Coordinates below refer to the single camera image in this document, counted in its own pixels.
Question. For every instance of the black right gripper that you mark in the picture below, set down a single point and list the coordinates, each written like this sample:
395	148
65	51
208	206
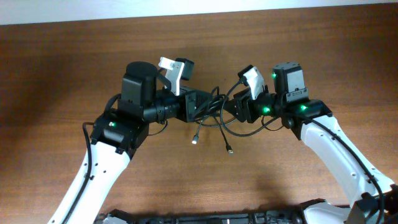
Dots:
246	104

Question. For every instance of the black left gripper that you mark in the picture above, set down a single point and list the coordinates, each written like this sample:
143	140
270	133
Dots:
188	106

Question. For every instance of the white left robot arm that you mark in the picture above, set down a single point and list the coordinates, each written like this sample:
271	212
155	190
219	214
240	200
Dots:
149	94

